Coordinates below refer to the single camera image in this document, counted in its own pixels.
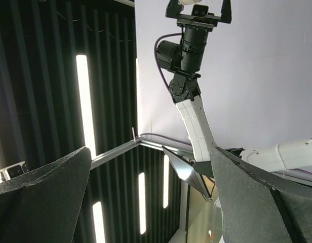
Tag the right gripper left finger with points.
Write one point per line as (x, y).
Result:
(43, 205)

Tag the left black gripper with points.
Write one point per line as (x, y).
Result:
(206, 23)

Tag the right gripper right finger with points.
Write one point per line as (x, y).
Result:
(259, 206)

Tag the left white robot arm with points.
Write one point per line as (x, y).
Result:
(182, 54)

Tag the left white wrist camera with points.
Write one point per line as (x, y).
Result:
(197, 10)

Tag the overhead top camera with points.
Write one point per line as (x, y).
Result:
(13, 171)

